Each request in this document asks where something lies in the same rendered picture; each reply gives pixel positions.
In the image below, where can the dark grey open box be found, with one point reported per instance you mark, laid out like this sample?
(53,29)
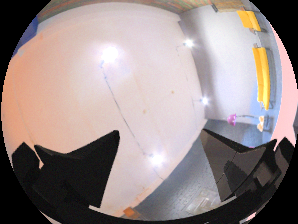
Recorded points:
(295,124)

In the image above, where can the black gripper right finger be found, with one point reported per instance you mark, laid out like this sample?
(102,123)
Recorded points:
(231,163)

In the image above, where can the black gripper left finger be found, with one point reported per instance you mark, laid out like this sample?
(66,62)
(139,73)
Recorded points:
(87,168)

